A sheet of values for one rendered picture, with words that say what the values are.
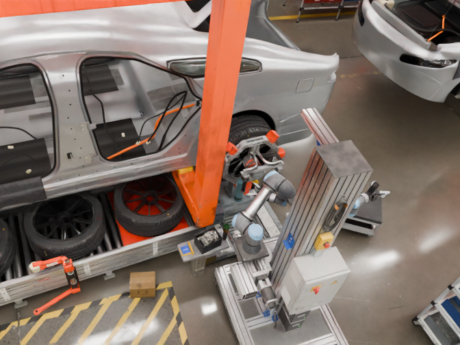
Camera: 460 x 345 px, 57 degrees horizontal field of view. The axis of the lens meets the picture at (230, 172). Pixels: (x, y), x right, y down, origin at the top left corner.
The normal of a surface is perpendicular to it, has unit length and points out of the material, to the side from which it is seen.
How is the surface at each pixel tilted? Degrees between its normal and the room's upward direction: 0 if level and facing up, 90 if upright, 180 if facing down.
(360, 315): 0
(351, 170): 0
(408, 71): 89
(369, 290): 0
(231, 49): 90
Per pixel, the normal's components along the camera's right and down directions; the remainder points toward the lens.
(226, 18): 0.41, 0.71
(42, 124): 0.39, 0.12
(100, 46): 0.34, -0.15
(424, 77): -0.43, 0.63
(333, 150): 0.12, -0.66
